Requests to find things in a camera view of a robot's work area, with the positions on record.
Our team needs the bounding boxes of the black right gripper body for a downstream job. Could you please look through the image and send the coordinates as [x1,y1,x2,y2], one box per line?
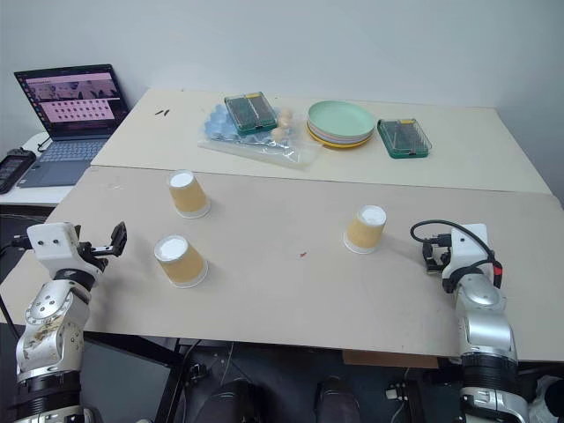
[429,233,454,271]

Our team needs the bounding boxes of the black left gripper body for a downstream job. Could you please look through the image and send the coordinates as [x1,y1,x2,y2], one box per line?
[72,225,111,279]

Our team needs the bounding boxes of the brown paper cup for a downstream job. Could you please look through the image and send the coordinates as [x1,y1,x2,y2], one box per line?
[152,234,209,290]
[342,204,388,256]
[167,168,212,220]

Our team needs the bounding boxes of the white side table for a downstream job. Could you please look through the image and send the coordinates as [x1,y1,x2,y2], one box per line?
[0,130,94,207]

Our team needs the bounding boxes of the brown cardboard piece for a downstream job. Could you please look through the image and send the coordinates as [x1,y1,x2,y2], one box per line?
[342,349,441,370]

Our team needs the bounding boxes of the green clear-lid screwdriver bit box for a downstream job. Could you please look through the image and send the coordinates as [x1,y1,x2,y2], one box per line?
[376,116,434,160]
[223,91,278,137]

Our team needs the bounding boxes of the black handheld device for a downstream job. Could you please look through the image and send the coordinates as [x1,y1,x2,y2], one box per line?
[0,148,37,196]

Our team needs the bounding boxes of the open grey laptop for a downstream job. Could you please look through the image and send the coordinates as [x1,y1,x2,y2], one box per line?
[13,63,131,190]

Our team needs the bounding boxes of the white power strip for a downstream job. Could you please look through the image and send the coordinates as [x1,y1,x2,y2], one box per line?
[384,384,410,403]

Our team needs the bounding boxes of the yellow plate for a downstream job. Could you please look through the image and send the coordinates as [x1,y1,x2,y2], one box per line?
[308,128,375,152]

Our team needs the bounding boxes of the pink plate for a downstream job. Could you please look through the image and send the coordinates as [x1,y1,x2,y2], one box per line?
[307,122,378,145]

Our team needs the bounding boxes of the blue plastic pieces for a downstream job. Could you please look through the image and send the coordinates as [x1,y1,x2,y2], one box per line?
[205,104,275,144]

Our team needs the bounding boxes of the green plate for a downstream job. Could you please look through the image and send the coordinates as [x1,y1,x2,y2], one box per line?
[306,100,378,139]

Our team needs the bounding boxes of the dark rounded shape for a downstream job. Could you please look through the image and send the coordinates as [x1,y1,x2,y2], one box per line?
[315,375,361,423]
[204,377,267,423]

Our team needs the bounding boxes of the clear plastic bag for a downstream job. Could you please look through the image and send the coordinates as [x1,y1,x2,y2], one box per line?
[197,102,325,171]

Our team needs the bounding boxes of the white crumpled bag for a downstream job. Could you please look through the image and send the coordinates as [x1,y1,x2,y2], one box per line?
[527,376,564,423]

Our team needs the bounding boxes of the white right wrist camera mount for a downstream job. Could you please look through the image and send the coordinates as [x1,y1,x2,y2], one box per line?
[440,222,494,279]

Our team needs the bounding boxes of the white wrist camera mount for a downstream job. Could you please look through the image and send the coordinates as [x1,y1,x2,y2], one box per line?
[26,222,81,275]
[440,222,494,279]

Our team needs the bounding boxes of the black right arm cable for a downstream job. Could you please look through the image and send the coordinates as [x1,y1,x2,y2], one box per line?
[410,219,504,288]

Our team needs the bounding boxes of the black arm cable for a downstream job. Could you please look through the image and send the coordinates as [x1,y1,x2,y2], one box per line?
[410,219,504,288]
[0,235,28,341]

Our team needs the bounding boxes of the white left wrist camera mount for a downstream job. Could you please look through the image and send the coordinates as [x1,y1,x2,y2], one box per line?
[26,222,81,275]

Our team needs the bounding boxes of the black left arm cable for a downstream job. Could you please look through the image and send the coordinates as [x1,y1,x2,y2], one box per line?
[0,235,28,341]

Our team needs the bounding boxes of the black table frame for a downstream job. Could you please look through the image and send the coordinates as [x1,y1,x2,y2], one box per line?
[83,330,208,423]

